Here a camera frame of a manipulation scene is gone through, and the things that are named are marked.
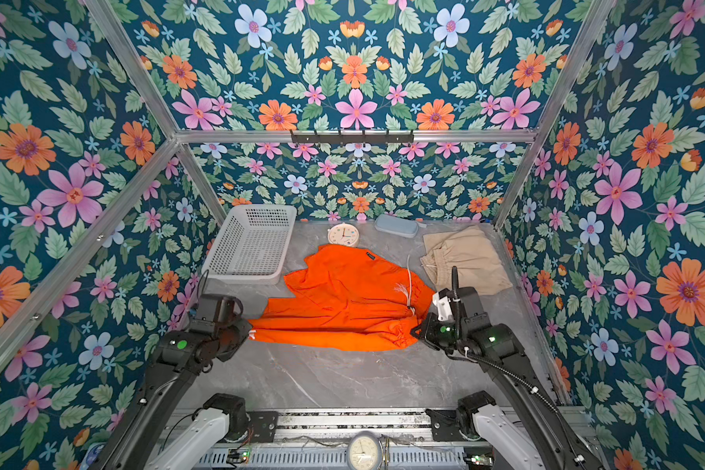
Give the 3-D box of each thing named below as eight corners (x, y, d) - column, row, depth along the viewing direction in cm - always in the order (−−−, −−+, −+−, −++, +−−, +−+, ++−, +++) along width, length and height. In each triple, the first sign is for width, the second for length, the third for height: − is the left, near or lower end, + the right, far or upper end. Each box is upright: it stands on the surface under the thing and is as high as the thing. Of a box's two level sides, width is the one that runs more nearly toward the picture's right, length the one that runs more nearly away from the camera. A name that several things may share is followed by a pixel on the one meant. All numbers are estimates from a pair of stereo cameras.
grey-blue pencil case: (373, 230, 120) (373, 226, 118) (377, 216, 125) (377, 212, 123) (417, 238, 117) (417, 233, 115) (419, 223, 122) (420, 219, 120)
